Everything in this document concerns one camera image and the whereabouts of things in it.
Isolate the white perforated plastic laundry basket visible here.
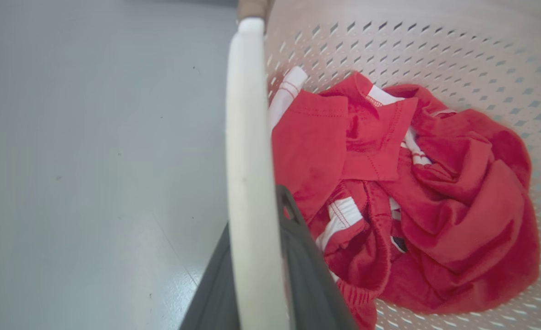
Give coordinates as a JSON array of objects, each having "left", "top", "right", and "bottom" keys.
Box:
[{"left": 225, "top": 0, "right": 541, "bottom": 330}]

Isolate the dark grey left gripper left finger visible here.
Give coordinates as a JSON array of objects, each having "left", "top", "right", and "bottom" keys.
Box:
[{"left": 179, "top": 223, "right": 240, "bottom": 330}]

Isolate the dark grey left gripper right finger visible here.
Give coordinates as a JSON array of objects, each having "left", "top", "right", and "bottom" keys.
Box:
[{"left": 276, "top": 185, "right": 359, "bottom": 330}]

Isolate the red white-striped garment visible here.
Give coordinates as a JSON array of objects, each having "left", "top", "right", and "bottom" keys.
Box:
[{"left": 268, "top": 66, "right": 541, "bottom": 330}]

